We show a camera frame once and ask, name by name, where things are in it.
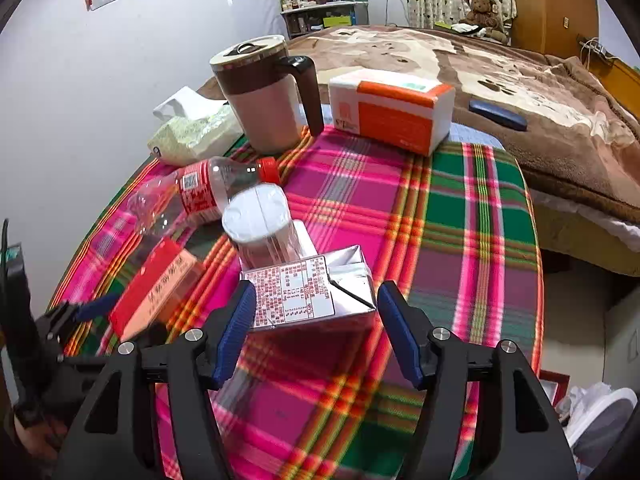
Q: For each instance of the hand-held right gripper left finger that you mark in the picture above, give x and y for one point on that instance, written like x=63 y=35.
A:
x=232 y=340

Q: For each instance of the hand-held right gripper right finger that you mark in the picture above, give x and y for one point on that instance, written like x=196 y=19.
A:
x=402 y=340

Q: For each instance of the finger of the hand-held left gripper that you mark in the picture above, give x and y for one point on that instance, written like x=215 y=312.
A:
x=156 y=332
x=95 y=306

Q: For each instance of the red cardboard box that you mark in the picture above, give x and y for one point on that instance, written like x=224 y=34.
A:
x=155 y=285

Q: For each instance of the silver pink drink carton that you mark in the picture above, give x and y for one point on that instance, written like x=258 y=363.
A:
x=345 y=280

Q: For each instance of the white waste bin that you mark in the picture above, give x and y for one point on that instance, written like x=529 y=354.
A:
x=605 y=410

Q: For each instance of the person's left hand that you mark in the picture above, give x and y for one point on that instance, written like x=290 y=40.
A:
x=35 y=440

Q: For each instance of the clear jar white lid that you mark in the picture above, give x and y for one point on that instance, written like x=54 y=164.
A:
x=260 y=220

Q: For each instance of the plaid tablecloth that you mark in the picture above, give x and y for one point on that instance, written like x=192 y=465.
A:
x=475 y=240

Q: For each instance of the clear plastic bottle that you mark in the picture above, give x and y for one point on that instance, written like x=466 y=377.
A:
x=200 y=190

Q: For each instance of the red framed board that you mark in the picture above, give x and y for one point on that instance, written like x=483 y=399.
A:
x=555 y=377

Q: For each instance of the clear bin liner bag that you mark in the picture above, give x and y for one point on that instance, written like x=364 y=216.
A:
x=582 y=402

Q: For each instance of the green white tissue packet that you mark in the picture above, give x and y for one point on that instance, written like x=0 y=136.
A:
x=195 y=135

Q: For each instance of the bed base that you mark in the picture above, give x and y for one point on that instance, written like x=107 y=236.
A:
x=585 y=245

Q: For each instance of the orange white tissue box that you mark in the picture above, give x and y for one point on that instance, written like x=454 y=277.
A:
x=395 y=120

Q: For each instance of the white plastic bag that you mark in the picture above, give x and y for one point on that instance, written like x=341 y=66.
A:
x=185 y=105

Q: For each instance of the brown lidded mug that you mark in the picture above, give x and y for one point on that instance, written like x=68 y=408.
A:
x=265 y=110

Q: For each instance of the dark blue case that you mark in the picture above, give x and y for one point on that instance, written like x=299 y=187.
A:
x=500 y=115

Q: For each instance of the brown printed blanket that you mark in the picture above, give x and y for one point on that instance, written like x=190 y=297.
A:
x=550 y=125

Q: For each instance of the cluttered side desk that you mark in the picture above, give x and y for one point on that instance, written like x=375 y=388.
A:
x=345 y=12

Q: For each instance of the brown teddy bear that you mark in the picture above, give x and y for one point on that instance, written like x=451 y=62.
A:
x=482 y=10

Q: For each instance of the yellow cabinet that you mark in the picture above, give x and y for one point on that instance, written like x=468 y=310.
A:
x=625 y=77

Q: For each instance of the wooden wardrobe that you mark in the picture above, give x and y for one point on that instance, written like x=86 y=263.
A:
x=555 y=0

